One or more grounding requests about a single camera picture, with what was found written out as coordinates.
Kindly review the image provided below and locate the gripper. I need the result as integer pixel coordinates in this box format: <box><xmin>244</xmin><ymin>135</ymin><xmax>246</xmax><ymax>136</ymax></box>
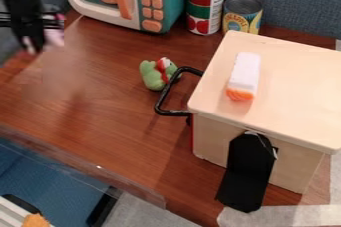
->
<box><xmin>0</xmin><ymin>7</ymin><xmax>67</xmax><ymax>56</ymax></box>

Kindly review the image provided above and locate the pink toy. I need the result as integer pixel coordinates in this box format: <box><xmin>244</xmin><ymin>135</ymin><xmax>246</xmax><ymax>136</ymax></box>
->
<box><xmin>44</xmin><ymin>27</ymin><xmax>67</xmax><ymax>48</ymax></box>

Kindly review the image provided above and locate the toy microwave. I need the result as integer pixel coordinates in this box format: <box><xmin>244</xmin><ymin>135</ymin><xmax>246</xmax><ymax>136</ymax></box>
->
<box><xmin>58</xmin><ymin>0</ymin><xmax>193</xmax><ymax>35</ymax></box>

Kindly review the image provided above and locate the white and orange toy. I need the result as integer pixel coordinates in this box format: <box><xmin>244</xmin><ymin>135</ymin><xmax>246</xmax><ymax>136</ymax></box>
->
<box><xmin>224</xmin><ymin>51</ymin><xmax>263</xmax><ymax>102</ymax></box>

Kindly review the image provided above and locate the green plush frog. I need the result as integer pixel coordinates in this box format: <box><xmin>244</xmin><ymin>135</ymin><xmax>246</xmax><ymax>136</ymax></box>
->
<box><xmin>138</xmin><ymin>56</ymin><xmax>181</xmax><ymax>92</ymax></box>

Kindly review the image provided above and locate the drawer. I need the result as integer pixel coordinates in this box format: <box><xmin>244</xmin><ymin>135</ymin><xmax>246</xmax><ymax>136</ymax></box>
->
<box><xmin>153</xmin><ymin>65</ymin><xmax>207</xmax><ymax>151</ymax></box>

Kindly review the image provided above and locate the red and green can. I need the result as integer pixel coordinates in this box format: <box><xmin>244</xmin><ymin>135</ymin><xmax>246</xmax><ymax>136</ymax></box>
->
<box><xmin>184</xmin><ymin>0</ymin><xmax>228</xmax><ymax>36</ymax></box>

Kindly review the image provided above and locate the yellow and teal can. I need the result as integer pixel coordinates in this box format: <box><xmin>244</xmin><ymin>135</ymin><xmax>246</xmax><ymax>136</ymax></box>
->
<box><xmin>220</xmin><ymin>0</ymin><xmax>265</xmax><ymax>36</ymax></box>

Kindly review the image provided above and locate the cabinet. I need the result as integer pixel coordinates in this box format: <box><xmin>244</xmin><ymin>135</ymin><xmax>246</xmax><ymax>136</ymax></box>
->
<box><xmin>186</xmin><ymin>30</ymin><xmax>341</xmax><ymax>195</ymax></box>

